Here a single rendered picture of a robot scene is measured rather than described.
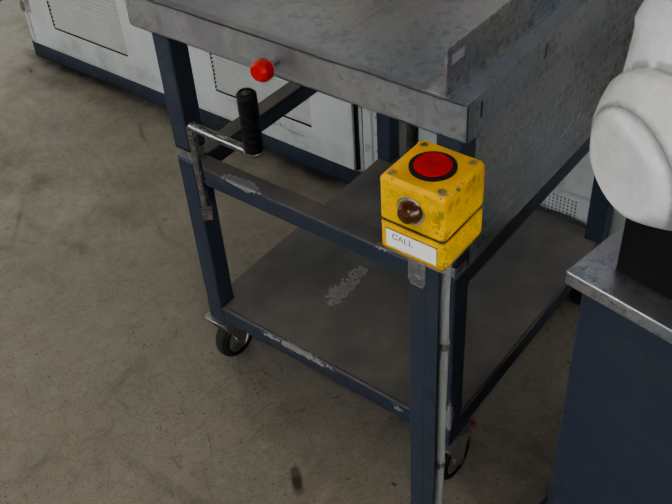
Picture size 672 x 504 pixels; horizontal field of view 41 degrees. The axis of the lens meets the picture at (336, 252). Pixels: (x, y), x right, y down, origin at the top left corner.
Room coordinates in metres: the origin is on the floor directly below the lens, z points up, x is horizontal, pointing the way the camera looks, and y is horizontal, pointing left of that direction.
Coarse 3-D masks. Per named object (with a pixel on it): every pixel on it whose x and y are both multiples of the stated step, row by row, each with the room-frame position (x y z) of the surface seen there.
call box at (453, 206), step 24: (432, 144) 0.78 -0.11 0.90; (408, 168) 0.74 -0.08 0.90; (456, 168) 0.74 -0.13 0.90; (480, 168) 0.74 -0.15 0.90; (384, 192) 0.73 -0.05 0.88; (408, 192) 0.72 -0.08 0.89; (432, 192) 0.70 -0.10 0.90; (456, 192) 0.70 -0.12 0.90; (480, 192) 0.74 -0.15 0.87; (384, 216) 0.74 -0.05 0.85; (432, 216) 0.70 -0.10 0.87; (456, 216) 0.70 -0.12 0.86; (480, 216) 0.74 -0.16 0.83; (384, 240) 0.74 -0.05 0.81; (408, 240) 0.71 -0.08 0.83; (432, 240) 0.70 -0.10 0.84; (456, 240) 0.71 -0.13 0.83; (432, 264) 0.70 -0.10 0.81
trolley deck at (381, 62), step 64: (128, 0) 1.33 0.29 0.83; (192, 0) 1.29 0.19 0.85; (256, 0) 1.27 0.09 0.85; (320, 0) 1.25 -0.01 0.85; (384, 0) 1.24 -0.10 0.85; (448, 0) 1.22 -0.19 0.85; (576, 0) 1.19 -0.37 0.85; (320, 64) 1.08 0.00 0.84; (384, 64) 1.05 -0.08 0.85; (512, 64) 1.02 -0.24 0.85; (448, 128) 0.95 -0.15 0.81
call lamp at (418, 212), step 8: (400, 200) 0.72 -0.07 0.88; (408, 200) 0.71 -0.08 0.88; (400, 208) 0.71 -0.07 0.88; (408, 208) 0.70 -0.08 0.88; (416, 208) 0.70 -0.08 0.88; (400, 216) 0.71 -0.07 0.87; (408, 216) 0.70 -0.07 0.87; (416, 216) 0.70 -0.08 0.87; (424, 216) 0.70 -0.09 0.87; (408, 224) 0.70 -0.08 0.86; (416, 224) 0.71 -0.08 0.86
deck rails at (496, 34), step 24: (528, 0) 1.11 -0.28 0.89; (552, 0) 1.16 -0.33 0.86; (480, 24) 1.01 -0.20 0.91; (504, 24) 1.06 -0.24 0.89; (528, 24) 1.11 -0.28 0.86; (456, 48) 0.97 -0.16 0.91; (480, 48) 1.01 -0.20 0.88; (504, 48) 1.06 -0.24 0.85; (456, 72) 0.97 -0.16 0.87; (480, 72) 1.01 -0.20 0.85
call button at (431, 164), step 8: (432, 152) 0.76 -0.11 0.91; (416, 160) 0.75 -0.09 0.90; (424, 160) 0.75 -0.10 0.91; (432, 160) 0.75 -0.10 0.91; (440, 160) 0.75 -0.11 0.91; (448, 160) 0.74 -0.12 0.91; (416, 168) 0.74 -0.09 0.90; (424, 168) 0.73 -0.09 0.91; (432, 168) 0.73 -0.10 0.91; (440, 168) 0.73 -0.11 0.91; (448, 168) 0.74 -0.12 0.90; (432, 176) 0.72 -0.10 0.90
